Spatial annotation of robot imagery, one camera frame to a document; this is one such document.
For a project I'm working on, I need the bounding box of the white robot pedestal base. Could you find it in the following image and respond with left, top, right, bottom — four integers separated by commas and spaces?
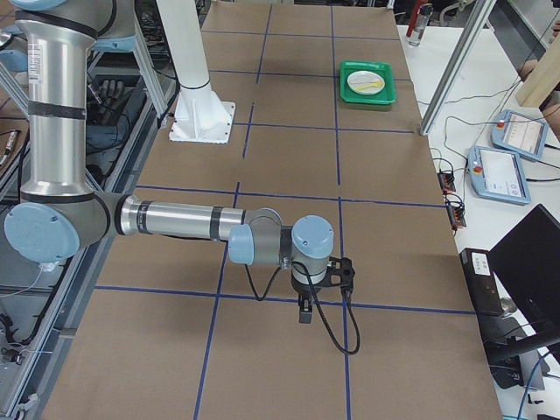
157, 0, 235, 144

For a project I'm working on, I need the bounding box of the near teach pendant tablet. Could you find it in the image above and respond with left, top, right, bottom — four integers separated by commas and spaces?
467, 145, 531, 206

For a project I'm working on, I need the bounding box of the white round plate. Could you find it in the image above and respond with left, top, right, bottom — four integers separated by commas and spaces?
346, 70, 385, 95

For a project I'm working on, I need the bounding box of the black computer monitor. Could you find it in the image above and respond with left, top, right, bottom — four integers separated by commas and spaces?
486, 204, 559, 364

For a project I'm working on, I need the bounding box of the brown paper table cover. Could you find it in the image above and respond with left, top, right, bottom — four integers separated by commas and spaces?
43, 3, 501, 419

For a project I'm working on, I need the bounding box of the black desktop box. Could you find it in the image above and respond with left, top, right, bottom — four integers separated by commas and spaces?
459, 248, 503, 317

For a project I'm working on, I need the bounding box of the red capped water bottle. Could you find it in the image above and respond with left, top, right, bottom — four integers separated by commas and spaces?
407, 2, 433, 46

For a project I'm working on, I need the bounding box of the green plastic tray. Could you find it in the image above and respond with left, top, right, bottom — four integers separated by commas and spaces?
339, 60, 397, 109

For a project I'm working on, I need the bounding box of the yellow plastic spoon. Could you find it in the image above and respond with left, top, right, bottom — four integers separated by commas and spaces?
353, 81, 385, 95

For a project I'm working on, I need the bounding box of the black power strip far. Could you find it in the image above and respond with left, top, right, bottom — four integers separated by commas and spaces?
437, 170, 456, 193

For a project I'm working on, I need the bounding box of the aluminium frame post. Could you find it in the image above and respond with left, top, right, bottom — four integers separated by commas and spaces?
419, 0, 496, 136

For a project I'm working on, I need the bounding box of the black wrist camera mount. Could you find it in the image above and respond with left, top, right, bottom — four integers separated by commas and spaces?
320, 256, 355, 298

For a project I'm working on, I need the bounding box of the black power strip near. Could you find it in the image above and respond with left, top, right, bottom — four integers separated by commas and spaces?
445, 199, 466, 231

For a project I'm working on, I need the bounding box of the black power strip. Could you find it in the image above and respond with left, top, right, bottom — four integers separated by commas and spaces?
437, 170, 456, 193
445, 199, 466, 231

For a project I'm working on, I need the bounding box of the far teach pendant tablet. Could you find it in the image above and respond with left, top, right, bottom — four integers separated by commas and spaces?
491, 109, 550, 161

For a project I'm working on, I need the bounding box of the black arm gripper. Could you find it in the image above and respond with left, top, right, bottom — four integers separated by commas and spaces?
291, 279, 323, 324

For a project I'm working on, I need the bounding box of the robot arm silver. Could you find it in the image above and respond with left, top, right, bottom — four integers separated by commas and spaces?
4, 1, 334, 323

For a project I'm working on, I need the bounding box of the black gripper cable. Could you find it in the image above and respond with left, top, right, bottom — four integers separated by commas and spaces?
243, 261, 362, 356

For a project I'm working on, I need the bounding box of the teach pendant tablet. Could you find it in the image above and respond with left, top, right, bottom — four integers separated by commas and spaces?
491, 109, 550, 161
467, 145, 531, 206

